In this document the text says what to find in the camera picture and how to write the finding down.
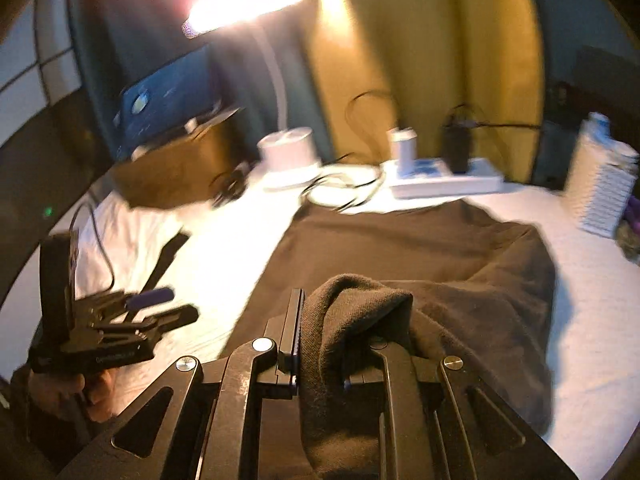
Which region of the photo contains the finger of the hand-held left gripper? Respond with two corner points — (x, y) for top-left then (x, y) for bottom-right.
(125, 287), (176, 311)
(145, 304), (201, 332)
(57, 287), (307, 480)

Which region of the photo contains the person's left hand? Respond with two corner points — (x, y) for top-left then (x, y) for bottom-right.
(30, 370), (121, 423)

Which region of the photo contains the white desk lamp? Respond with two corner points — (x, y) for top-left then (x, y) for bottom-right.
(182, 0), (323, 191)

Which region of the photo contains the black charging cable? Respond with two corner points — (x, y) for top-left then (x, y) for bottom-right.
(300, 90), (401, 211)

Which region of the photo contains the tablet with dark screen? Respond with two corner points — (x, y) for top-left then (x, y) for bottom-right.
(112, 42), (213, 158)

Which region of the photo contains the white charger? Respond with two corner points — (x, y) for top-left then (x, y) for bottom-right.
(389, 127), (418, 173)

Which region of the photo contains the blue and white tube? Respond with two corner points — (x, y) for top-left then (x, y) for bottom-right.
(585, 112), (613, 136)

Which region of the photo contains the purple cloth item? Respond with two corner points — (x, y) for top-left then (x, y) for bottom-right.
(622, 195), (640, 231)

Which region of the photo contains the brown cardboard box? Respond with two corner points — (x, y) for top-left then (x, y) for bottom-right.
(107, 107), (246, 211)

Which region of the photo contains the black strap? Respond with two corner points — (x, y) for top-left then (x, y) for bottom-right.
(142, 232), (191, 296)

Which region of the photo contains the white textured table cover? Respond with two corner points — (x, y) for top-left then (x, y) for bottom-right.
(70, 160), (640, 480)

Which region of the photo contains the yellow curtain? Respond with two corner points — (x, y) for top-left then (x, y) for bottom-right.
(305, 0), (546, 186)

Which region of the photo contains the dark t-shirt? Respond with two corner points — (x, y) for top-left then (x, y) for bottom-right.
(240, 202), (558, 480)

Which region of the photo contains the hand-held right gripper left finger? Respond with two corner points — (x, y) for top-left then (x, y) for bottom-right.
(57, 287), (307, 480)

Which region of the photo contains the dark window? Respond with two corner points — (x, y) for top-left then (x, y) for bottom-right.
(525, 0), (640, 126)

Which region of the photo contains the small black clip object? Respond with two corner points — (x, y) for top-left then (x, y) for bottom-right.
(210, 160), (251, 208)

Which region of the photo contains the black charger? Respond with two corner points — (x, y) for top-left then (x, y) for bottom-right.
(440, 112), (473, 173)

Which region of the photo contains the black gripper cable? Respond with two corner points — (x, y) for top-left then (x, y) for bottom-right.
(70, 202), (116, 291)

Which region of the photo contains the black charger cable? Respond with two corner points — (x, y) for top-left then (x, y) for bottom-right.
(445, 102), (543, 133)

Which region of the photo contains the white slatted basket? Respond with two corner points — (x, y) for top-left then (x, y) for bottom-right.
(565, 120), (640, 238)

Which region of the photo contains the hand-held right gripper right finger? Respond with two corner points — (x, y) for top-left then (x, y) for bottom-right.
(345, 340), (576, 480)

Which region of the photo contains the white power strip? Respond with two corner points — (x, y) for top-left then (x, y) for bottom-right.
(382, 157), (505, 200)

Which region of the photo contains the white pillow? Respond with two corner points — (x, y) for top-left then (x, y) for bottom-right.
(75, 195), (166, 321)

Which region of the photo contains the dark teal curtain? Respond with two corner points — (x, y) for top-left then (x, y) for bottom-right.
(67, 0), (331, 161)

